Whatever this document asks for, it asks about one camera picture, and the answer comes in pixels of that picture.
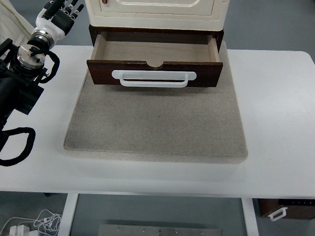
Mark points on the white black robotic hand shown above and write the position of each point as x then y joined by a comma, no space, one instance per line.
54,22

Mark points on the dark wooden drawer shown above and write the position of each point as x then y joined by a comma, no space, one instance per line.
139,51

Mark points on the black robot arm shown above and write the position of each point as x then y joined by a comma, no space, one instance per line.
22,70

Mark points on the dark wooden cabinet base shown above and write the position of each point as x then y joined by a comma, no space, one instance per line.
218,35

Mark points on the cream upper cabinet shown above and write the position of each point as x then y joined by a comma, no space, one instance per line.
202,15

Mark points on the brown drawer on floor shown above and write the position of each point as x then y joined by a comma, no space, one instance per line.
276,209

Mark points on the cream fabric cover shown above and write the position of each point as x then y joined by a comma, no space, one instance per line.
13,25

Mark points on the grey felt pad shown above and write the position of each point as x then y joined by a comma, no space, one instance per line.
194,125

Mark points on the white table leg left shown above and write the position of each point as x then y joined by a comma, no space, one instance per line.
68,214

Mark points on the white table leg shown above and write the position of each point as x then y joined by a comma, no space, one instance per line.
68,214
249,216

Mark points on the white power adapter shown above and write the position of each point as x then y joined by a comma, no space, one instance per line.
21,230

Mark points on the white table leg right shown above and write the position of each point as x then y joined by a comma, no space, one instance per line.
249,216

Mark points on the white drawer handle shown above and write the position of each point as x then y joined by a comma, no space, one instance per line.
154,79

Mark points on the grey metal base plate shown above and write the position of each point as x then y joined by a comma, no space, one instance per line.
129,230

